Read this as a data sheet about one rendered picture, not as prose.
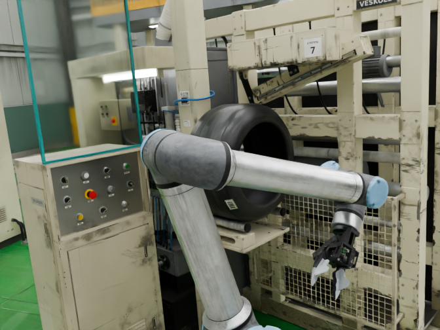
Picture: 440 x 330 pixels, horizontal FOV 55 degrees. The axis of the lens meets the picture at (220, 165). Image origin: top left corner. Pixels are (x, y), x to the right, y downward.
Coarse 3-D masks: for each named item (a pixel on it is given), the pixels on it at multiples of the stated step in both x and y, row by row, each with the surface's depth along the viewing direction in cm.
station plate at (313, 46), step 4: (304, 40) 192; (308, 40) 191; (312, 40) 190; (316, 40) 188; (320, 40) 187; (304, 44) 193; (308, 44) 191; (312, 44) 190; (316, 44) 189; (320, 44) 187; (304, 48) 193; (308, 48) 192; (312, 48) 190; (316, 48) 189; (320, 48) 188; (304, 52) 194; (308, 52) 192; (312, 52) 191; (316, 52) 189; (320, 52) 188; (304, 56) 194; (308, 56) 193; (312, 56) 191
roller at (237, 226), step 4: (216, 216) 210; (216, 220) 208; (220, 220) 206; (224, 220) 205; (228, 220) 203; (232, 220) 202; (236, 220) 201; (216, 224) 209; (220, 224) 206; (224, 224) 204; (228, 224) 202; (232, 224) 200; (236, 224) 199; (240, 224) 197; (244, 224) 196; (248, 224) 196; (232, 228) 201; (236, 228) 199; (240, 228) 197; (244, 228) 195; (248, 228) 196
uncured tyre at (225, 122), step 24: (216, 120) 192; (240, 120) 188; (264, 120) 197; (240, 144) 186; (264, 144) 232; (288, 144) 212; (216, 192) 187; (240, 192) 189; (264, 192) 227; (240, 216) 195; (264, 216) 207
